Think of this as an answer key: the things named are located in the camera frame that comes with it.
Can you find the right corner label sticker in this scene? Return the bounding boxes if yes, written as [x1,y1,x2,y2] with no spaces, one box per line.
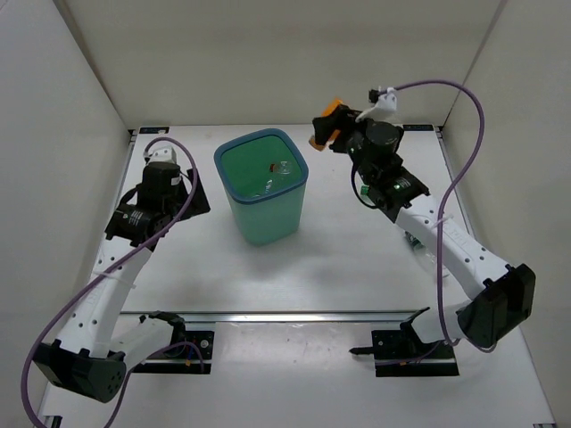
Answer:
[402,124,434,132]

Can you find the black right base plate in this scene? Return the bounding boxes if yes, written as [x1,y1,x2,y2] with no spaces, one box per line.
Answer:
[371,330,459,378]

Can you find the clear bottle blue label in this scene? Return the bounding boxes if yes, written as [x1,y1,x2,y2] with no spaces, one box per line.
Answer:
[263,160,294,194]

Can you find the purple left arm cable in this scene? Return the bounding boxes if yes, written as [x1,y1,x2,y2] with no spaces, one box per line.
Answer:
[21,137,205,424]

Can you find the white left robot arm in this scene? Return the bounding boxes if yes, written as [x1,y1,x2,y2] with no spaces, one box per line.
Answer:
[32,161,210,403]

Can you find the corner label sticker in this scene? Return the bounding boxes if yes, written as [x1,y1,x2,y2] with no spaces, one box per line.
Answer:
[138,127,170,135]
[402,124,434,132]

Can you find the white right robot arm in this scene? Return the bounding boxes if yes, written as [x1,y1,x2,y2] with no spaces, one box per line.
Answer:
[310,104,536,357]

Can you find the aluminium rail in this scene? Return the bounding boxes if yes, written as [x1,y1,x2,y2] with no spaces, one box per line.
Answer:
[120,310,429,325]

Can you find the orange plastic bottle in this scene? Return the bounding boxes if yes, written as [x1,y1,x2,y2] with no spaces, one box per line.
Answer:
[309,98,346,152]

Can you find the clear bottle green label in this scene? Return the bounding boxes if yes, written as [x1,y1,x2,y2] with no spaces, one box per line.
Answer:
[404,231,437,279]

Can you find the left corner label sticker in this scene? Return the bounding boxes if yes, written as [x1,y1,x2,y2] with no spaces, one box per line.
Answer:
[138,127,170,135]

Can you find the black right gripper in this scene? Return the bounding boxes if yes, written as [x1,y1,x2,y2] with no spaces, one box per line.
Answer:
[316,107,384,186]

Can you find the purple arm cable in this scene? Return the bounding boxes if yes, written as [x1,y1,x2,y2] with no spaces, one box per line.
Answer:
[21,137,205,424]
[375,79,499,367]

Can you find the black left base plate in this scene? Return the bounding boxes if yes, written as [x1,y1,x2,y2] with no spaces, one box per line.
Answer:
[134,324,215,375]

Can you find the green plastic waste bin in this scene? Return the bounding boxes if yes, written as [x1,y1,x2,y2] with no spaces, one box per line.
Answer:
[213,128,309,245]

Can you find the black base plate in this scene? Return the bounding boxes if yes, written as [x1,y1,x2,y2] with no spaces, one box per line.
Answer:
[371,330,459,378]
[134,324,215,375]

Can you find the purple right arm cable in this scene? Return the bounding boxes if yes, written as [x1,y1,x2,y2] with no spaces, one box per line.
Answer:
[375,79,499,367]

